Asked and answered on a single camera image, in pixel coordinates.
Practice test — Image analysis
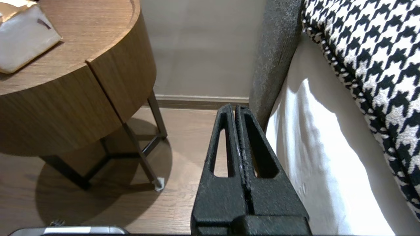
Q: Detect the round wooden side table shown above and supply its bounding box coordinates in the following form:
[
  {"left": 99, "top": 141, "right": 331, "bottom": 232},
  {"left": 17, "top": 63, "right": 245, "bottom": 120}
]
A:
[{"left": 0, "top": 0, "right": 168, "bottom": 192}]

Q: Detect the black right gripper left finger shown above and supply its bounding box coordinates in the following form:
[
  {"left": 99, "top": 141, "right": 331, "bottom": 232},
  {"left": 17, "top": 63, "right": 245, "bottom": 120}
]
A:
[{"left": 190, "top": 104, "right": 250, "bottom": 236}]

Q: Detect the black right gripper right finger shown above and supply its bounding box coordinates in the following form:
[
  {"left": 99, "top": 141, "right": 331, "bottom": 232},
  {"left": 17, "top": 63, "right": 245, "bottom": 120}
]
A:
[{"left": 235, "top": 105, "right": 312, "bottom": 236}]

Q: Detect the white bed sheet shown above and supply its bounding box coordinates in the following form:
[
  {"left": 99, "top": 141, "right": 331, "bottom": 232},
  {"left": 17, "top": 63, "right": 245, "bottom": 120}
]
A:
[{"left": 265, "top": 33, "right": 420, "bottom": 236}]

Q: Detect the black white houndstooth pillow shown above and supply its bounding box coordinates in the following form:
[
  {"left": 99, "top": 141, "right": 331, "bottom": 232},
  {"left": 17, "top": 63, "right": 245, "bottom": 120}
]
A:
[{"left": 301, "top": 0, "right": 420, "bottom": 221}]

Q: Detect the grey fabric bed headboard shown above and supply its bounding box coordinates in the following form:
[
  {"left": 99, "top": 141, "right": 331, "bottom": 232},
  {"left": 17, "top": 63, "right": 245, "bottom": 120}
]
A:
[{"left": 249, "top": 0, "right": 304, "bottom": 131}]

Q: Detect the wooden table drawer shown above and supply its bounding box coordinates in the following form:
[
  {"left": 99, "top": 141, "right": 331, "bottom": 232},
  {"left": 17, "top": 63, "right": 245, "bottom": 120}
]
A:
[{"left": 0, "top": 63, "right": 124, "bottom": 157}]

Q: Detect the white and gold tissue pack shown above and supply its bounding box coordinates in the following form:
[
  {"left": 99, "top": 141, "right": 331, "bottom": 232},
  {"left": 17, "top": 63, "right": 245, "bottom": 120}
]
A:
[{"left": 0, "top": 0, "right": 63, "bottom": 74}]

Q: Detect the brown skirting board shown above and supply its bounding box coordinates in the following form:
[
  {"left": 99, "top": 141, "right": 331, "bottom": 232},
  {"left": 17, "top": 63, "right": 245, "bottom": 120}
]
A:
[{"left": 154, "top": 94, "right": 250, "bottom": 110}]

